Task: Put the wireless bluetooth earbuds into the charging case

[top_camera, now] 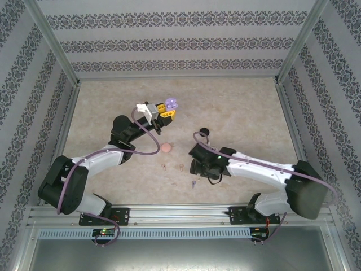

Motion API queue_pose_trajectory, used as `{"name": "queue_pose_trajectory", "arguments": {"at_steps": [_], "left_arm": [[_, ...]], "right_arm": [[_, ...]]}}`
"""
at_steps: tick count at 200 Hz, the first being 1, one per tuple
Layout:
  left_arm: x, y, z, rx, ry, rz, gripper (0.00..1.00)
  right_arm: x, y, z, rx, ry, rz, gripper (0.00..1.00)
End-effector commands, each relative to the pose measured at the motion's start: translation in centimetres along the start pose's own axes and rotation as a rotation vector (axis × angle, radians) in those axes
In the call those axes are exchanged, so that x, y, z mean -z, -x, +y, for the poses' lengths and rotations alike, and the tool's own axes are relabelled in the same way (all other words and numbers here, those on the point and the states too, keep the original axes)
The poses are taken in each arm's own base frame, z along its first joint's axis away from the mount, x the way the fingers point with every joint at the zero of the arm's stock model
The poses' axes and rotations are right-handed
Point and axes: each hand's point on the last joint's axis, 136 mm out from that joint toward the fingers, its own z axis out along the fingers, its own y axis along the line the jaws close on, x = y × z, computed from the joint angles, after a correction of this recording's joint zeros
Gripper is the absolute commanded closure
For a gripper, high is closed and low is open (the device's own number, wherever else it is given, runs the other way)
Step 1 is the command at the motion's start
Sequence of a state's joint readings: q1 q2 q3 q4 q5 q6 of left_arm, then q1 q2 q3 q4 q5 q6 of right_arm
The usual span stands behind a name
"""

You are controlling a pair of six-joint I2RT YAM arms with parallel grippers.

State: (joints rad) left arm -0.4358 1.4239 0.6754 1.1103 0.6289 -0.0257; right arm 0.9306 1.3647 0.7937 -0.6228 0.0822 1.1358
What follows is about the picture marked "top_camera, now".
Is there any purple earbud charging case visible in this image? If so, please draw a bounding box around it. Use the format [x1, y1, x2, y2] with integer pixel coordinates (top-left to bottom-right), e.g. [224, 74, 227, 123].
[164, 97, 180, 111]

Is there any small circuit board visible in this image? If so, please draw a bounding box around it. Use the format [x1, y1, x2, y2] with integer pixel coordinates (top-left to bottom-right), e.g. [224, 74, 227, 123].
[92, 228, 117, 237]
[252, 227, 270, 239]

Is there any grey metal sheet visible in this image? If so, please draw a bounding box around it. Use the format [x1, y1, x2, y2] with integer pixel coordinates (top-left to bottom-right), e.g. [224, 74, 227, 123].
[27, 238, 339, 271]

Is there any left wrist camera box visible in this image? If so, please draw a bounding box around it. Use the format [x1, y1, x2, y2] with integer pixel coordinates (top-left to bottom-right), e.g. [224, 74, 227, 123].
[135, 100, 160, 122]

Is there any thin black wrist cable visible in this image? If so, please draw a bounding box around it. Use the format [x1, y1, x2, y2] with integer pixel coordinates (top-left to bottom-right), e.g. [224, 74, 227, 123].
[206, 174, 224, 186]

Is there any aluminium side rail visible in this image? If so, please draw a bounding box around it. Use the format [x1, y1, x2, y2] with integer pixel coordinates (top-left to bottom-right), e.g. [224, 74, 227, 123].
[38, 84, 81, 206]
[275, 84, 321, 203]

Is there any aluminium mounting rail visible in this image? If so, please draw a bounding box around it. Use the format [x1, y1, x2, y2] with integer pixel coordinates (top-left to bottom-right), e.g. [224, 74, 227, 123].
[27, 204, 331, 226]

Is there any purple camera cable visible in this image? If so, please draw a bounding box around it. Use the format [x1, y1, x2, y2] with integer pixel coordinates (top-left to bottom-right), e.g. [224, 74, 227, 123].
[192, 131, 339, 246]
[56, 108, 161, 248]

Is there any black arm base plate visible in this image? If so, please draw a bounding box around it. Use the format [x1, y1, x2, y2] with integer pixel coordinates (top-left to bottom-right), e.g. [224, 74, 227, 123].
[78, 207, 130, 226]
[228, 206, 281, 226]

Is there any slotted grey cable duct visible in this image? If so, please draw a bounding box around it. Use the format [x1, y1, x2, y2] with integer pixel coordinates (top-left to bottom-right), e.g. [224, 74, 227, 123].
[38, 228, 252, 240]

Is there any aluminium frame post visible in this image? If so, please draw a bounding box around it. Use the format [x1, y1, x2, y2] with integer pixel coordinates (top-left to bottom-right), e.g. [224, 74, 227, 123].
[24, 0, 82, 87]
[274, 0, 331, 85]

